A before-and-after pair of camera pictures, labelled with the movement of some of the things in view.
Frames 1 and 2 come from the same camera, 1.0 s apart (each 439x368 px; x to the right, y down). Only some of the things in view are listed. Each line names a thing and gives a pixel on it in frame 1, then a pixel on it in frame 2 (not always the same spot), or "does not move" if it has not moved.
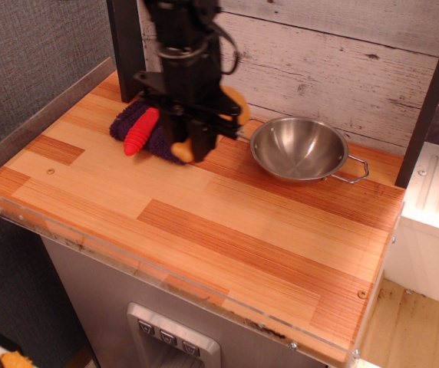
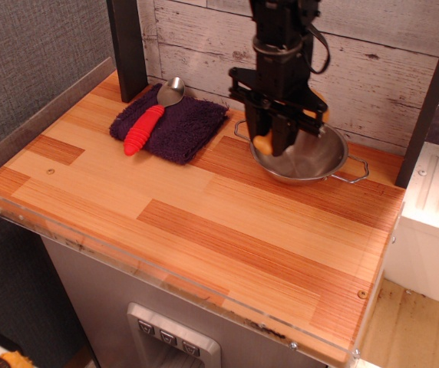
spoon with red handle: (140, 130) does not move
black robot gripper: (191, 87) → (283, 87)
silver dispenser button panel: (168, 343) does not move
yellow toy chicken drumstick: (183, 150) → (263, 143)
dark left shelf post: (129, 47) does not move
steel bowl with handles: (301, 150) does not move
